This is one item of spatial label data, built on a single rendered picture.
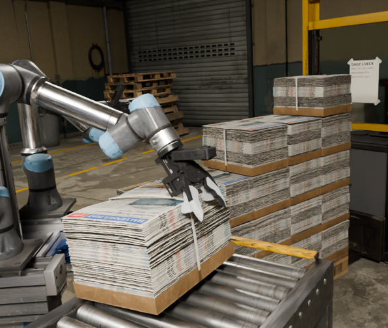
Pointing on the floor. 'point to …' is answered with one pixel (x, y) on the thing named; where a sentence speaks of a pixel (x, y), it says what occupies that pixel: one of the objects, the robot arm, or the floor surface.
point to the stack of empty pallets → (140, 85)
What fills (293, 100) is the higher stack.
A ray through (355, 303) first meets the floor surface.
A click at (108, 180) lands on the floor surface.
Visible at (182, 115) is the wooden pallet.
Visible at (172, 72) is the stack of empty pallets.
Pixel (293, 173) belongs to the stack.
